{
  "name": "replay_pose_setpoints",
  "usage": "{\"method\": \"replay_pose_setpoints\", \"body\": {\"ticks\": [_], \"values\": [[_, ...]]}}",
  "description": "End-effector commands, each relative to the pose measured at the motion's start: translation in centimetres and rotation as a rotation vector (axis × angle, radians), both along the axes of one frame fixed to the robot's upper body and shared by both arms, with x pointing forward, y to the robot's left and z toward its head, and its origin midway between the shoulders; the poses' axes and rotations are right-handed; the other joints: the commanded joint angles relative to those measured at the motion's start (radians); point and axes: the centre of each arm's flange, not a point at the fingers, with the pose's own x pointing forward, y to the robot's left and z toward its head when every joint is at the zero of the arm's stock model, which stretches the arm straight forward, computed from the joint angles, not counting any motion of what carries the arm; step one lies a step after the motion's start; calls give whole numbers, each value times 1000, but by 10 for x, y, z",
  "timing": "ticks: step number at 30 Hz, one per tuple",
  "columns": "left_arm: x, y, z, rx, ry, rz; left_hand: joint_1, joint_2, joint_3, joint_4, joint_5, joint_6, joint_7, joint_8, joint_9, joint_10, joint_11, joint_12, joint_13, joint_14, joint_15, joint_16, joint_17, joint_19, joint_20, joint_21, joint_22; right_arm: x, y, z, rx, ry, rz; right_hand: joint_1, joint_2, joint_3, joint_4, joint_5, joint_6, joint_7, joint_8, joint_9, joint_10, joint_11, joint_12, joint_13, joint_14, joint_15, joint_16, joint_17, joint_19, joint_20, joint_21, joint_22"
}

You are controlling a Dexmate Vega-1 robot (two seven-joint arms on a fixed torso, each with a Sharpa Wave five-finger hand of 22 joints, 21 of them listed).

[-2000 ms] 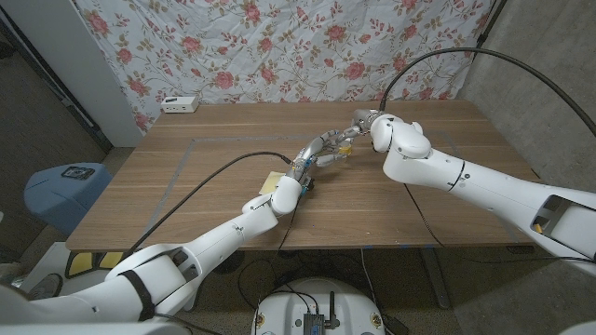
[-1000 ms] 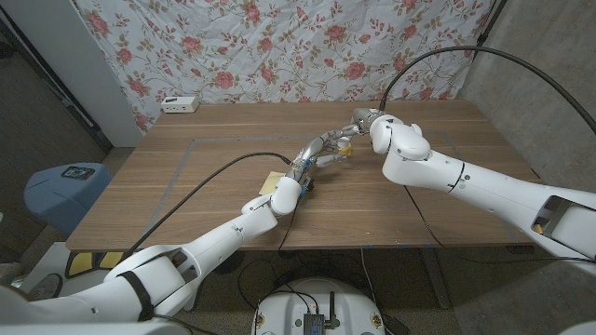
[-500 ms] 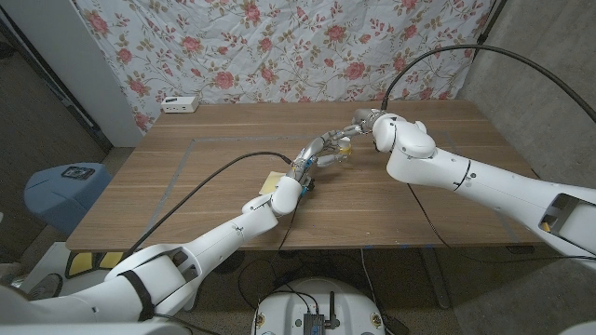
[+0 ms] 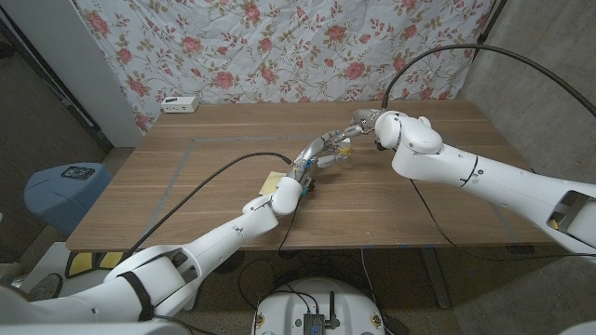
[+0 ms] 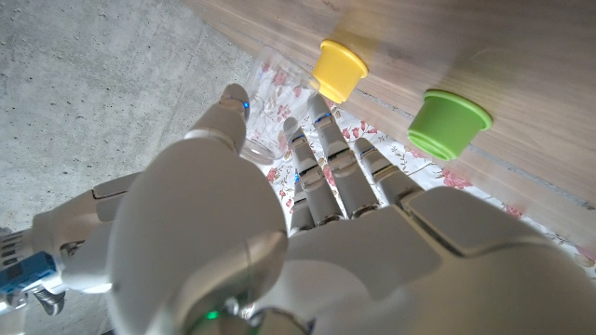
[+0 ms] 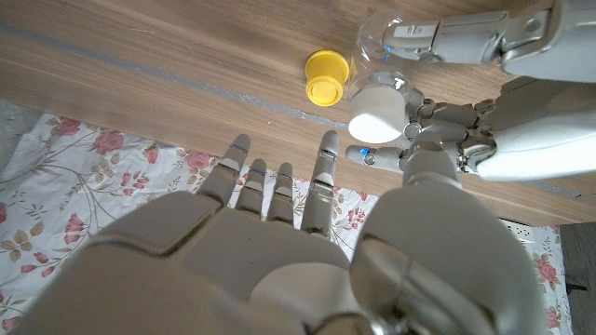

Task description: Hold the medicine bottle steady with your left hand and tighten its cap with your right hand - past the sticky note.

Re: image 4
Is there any grey shoe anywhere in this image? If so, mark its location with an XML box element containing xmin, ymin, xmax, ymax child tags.
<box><xmin>26</xmin><ymin>273</ymin><xmax>63</xmax><ymax>302</ymax></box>

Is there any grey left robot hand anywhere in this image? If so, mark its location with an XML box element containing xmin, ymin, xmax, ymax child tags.
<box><xmin>287</xmin><ymin>130</ymin><xmax>349</xmax><ymax>183</ymax></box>

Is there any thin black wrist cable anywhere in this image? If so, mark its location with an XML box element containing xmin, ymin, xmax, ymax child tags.
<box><xmin>409</xmin><ymin>179</ymin><xmax>596</xmax><ymax>261</ymax></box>
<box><xmin>278</xmin><ymin>208</ymin><xmax>299</xmax><ymax>255</ymax></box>

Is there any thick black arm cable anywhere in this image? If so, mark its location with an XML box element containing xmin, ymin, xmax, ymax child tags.
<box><xmin>381</xmin><ymin>43</ymin><xmax>596</xmax><ymax>118</ymax></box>
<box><xmin>123</xmin><ymin>152</ymin><xmax>293</xmax><ymax>261</ymax></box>

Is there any white power strip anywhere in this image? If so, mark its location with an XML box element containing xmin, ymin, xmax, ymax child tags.
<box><xmin>160</xmin><ymin>96</ymin><xmax>200</xmax><ymax>114</ymax></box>

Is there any black backdrop pole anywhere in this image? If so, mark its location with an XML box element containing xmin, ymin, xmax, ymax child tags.
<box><xmin>474</xmin><ymin>0</ymin><xmax>508</xmax><ymax>46</ymax></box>

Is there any blue stool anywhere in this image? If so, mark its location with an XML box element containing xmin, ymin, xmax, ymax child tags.
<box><xmin>23</xmin><ymin>162</ymin><xmax>114</xmax><ymax>236</ymax></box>

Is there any grey table leg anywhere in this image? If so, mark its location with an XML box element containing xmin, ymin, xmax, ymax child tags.
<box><xmin>418</xmin><ymin>248</ymin><xmax>452</xmax><ymax>310</ymax></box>

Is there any black power brick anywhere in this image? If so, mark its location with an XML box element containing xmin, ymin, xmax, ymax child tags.
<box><xmin>381</xmin><ymin>314</ymin><xmax>411</xmax><ymax>335</ymax></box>

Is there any black phone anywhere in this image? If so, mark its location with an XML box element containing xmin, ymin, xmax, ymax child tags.
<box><xmin>61</xmin><ymin>166</ymin><xmax>96</xmax><ymax>181</ymax></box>

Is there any yellow sticky note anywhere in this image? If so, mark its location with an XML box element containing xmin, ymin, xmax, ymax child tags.
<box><xmin>258</xmin><ymin>170</ymin><xmax>287</xmax><ymax>196</ymax></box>

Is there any white robot torso base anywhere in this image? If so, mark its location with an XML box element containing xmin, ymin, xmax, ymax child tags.
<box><xmin>251</xmin><ymin>277</ymin><xmax>386</xmax><ymax>335</ymax></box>

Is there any clear medicine bottle white cap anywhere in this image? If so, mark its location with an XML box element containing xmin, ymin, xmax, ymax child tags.
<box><xmin>335</xmin><ymin>137</ymin><xmax>352</xmax><ymax>164</ymax></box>

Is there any thin black left wrist cable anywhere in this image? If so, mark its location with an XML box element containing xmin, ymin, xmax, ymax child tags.
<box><xmin>278</xmin><ymin>208</ymin><xmax>299</xmax><ymax>255</ymax></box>

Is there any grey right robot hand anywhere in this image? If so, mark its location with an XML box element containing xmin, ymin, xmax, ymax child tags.
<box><xmin>335</xmin><ymin>109</ymin><xmax>386</xmax><ymax>143</ymax></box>

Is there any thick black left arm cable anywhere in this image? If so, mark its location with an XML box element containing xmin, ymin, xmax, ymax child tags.
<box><xmin>123</xmin><ymin>152</ymin><xmax>293</xmax><ymax>261</ymax></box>

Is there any yellow and black mat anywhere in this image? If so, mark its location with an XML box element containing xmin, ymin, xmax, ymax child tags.
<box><xmin>64</xmin><ymin>250</ymin><xmax>125</xmax><ymax>279</ymax></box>

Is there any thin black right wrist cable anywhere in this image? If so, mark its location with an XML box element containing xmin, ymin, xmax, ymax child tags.
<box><xmin>409</xmin><ymin>179</ymin><xmax>596</xmax><ymax>261</ymax></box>

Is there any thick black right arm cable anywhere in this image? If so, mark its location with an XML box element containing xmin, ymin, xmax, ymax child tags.
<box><xmin>381</xmin><ymin>43</ymin><xmax>596</xmax><ymax>118</ymax></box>

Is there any floral backdrop cloth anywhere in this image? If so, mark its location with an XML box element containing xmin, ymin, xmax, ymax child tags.
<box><xmin>74</xmin><ymin>0</ymin><xmax>494</xmax><ymax>134</ymax></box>

